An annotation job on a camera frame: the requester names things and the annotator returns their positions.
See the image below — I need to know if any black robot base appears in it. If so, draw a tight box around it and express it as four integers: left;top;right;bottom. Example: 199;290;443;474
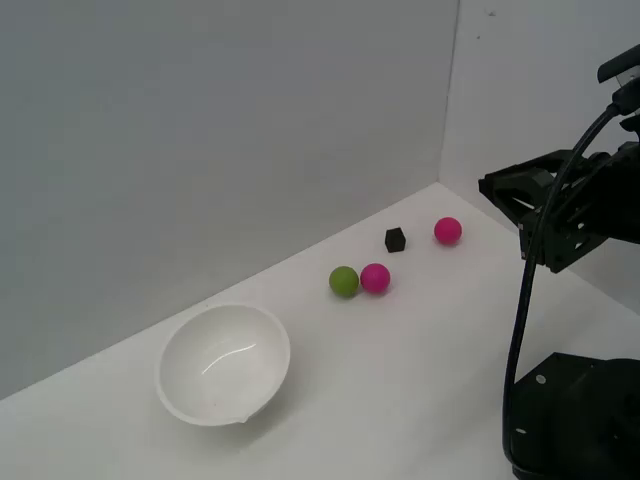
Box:
504;352;640;480

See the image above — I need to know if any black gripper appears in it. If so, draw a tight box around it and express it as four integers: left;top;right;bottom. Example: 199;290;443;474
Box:
478;143;615;274

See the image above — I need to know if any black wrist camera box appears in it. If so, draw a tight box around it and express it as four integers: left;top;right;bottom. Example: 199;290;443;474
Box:
597;43;640;119

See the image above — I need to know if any white bowl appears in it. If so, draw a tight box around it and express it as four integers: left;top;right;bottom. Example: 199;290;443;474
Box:
158;303;292;428

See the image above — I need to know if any small black cube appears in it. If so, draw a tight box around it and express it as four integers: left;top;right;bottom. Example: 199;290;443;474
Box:
384;226;408;254

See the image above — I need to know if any green ball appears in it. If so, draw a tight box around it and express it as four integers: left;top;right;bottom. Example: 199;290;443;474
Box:
328;265;361;300

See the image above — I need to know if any pink ball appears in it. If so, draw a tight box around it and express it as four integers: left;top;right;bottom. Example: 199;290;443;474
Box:
433;216;464;247
359;262;392;295

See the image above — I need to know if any thick black camera cable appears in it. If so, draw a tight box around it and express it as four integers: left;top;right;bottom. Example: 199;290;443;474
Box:
502;87;630;469

